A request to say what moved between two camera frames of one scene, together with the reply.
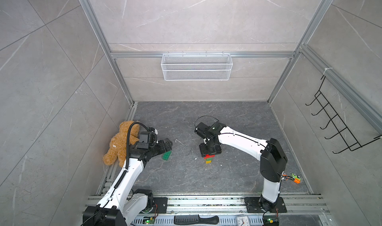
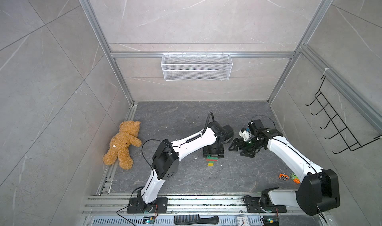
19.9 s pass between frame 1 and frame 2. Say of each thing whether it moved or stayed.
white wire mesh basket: stayed
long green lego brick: moved
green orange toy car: stayed
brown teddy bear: stayed
